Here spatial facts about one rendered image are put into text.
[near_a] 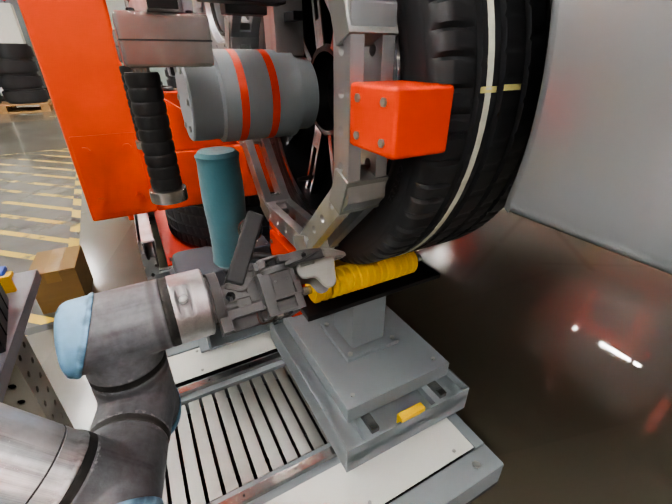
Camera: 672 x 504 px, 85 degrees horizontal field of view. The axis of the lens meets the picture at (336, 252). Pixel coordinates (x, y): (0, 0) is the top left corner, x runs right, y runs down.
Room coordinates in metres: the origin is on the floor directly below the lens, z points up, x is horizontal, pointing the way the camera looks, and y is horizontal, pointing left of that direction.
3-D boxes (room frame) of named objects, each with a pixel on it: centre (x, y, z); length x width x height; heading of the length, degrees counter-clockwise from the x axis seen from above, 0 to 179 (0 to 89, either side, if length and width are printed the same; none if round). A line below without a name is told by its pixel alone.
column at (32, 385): (0.57, 0.72, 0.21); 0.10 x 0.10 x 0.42; 28
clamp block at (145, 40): (0.46, 0.19, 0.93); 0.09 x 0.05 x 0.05; 118
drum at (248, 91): (0.67, 0.15, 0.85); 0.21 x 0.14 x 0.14; 118
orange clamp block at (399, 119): (0.43, -0.07, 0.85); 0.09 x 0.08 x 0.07; 28
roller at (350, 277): (0.65, -0.06, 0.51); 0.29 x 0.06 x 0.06; 118
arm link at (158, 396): (0.33, 0.26, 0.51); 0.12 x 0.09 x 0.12; 16
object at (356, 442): (0.78, -0.06, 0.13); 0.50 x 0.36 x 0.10; 28
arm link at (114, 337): (0.35, 0.26, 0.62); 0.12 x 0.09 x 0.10; 118
